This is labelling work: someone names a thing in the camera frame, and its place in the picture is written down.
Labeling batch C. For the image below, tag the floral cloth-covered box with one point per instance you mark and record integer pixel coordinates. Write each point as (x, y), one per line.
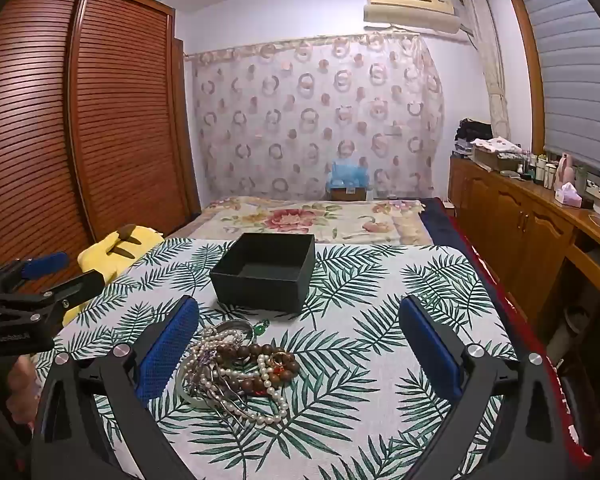
(495, 152)

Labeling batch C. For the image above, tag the pale jade bangle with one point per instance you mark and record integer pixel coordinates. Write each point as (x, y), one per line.
(181, 386)

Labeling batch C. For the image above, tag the silver bangle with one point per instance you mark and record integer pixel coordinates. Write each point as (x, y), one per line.
(230, 327)

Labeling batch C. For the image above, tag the pile of bead jewellery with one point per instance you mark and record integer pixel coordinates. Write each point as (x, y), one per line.
(270, 417)

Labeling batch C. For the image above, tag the wooden slatted wardrobe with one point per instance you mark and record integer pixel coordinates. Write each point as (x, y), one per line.
(105, 110)

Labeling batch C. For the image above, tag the yellow plush toy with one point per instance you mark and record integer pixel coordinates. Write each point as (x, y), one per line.
(92, 256)

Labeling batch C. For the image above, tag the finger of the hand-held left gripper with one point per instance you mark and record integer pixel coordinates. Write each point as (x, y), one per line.
(45, 263)
(77, 286)

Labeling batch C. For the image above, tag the wooden sideboard cabinet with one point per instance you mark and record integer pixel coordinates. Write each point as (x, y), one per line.
(505, 220)

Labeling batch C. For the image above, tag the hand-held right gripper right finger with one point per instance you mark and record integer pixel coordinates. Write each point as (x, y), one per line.
(430, 352)

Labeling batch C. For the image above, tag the stack of dark clothes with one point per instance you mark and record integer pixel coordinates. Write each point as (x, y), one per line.
(472, 135)

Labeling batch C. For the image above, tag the row of cosmetic bottles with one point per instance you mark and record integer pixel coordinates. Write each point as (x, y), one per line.
(537, 170)

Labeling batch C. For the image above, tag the person's left hand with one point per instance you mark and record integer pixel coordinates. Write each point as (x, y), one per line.
(21, 375)

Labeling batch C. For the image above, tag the tied cream curtain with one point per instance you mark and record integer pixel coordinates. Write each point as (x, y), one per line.
(490, 60)

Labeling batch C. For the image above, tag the gold bead ornament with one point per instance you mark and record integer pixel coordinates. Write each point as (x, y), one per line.
(280, 358)

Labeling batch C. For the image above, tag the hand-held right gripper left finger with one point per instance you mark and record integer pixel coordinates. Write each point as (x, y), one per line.
(165, 355)

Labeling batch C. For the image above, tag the small cardboard box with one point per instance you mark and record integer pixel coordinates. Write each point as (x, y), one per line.
(347, 194)

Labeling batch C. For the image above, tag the leaf-print tablecloth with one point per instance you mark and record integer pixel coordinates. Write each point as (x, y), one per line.
(360, 310)

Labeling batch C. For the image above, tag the floral blanket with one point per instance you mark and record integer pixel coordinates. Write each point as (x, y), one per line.
(290, 220)

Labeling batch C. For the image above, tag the grey window blind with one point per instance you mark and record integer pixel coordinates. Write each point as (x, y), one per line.
(570, 60)

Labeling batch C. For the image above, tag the wooden window frame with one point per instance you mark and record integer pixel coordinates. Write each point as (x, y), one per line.
(527, 70)

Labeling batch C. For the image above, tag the pink tissue pack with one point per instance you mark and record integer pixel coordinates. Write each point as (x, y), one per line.
(569, 195)

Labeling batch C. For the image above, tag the black square box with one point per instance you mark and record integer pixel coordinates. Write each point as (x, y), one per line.
(260, 290)

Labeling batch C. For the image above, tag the cream air conditioner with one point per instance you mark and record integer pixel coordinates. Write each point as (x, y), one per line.
(410, 7)

